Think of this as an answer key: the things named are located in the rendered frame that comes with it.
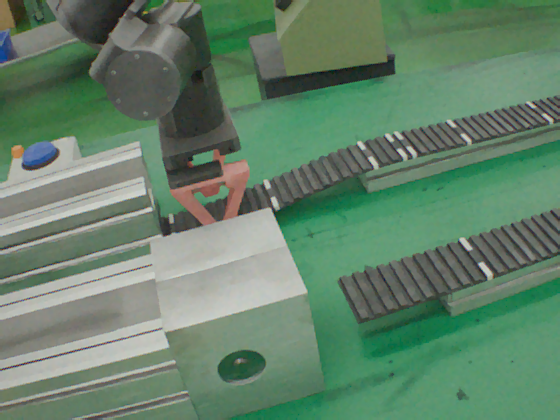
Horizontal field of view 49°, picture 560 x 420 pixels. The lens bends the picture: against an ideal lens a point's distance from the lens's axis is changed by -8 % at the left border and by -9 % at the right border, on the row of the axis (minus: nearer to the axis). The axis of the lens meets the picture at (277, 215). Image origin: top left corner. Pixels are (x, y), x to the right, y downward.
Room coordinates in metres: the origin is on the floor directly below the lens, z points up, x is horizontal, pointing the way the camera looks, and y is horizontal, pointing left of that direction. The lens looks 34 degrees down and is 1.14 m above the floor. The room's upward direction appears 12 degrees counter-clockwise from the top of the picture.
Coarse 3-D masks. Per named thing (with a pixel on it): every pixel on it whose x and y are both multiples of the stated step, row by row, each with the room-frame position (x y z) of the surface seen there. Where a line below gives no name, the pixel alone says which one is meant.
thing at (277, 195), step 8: (280, 176) 0.57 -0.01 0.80; (264, 184) 0.56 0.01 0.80; (272, 184) 0.56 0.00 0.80; (280, 184) 0.55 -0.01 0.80; (272, 192) 0.54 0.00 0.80; (280, 192) 0.53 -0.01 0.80; (272, 200) 0.53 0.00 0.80; (280, 200) 0.53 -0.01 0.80; (288, 200) 0.52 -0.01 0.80; (272, 208) 0.52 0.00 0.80; (280, 208) 0.52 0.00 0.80
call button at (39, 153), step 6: (36, 144) 0.66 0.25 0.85; (42, 144) 0.65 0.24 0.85; (48, 144) 0.65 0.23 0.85; (30, 150) 0.64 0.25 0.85; (36, 150) 0.64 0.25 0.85; (42, 150) 0.64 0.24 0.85; (48, 150) 0.63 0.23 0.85; (54, 150) 0.64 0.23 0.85; (24, 156) 0.63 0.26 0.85; (30, 156) 0.63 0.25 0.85; (36, 156) 0.63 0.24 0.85; (42, 156) 0.63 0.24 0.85; (48, 156) 0.63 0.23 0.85; (24, 162) 0.63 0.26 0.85; (30, 162) 0.62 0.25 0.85; (36, 162) 0.62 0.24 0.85; (42, 162) 0.62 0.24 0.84
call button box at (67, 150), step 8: (56, 144) 0.67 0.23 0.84; (64, 144) 0.67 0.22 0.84; (72, 144) 0.66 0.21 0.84; (56, 152) 0.64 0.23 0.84; (64, 152) 0.65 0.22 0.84; (72, 152) 0.64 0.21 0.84; (80, 152) 0.68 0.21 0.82; (16, 160) 0.66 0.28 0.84; (48, 160) 0.63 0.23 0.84; (56, 160) 0.63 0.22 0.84; (64, 160) 0.63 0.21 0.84; (72, 160) 0.63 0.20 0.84; (16, 168) 0.64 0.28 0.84; (24, 168) 0.63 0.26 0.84; (32, 168) 0.62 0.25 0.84; (40, 168) 0.62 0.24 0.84; (16, 176) 0.62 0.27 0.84; (24, 176) 0.61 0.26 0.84
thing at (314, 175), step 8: (312, 160) 0.57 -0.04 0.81; (304, 168) 0.56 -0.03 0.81; (312, 168) 0.56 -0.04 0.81; (320, 168) 0.55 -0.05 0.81; (304, 176) 0.55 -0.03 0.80; (312, 176) 0.54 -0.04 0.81; (320, 176) 0.54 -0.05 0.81; (312, 184) 0.53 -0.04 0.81; (320, 184) 0.53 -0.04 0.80; (328, 184) 0.52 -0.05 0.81; (312, 192) 0.52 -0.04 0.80
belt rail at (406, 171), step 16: (544, 128) 0.56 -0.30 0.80; (480, 144) 0.55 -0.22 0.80; (496, 144) 0.56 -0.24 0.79; (512, 144) 0.55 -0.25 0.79; (528, 144) 0.56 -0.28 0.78; (416, 160) 0.54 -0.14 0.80; (432, 160) 0.55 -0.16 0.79; (448, 160) 0.55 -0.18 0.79; (464, 160) 0.55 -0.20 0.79; (480, 160) 0.55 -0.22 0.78; (368, 176) 0.53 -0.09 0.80; (384, 176) 0.54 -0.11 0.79; (400, 176) 0.54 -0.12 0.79; (416, 176) 0.54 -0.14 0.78; (368, 192) 0.53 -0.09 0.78
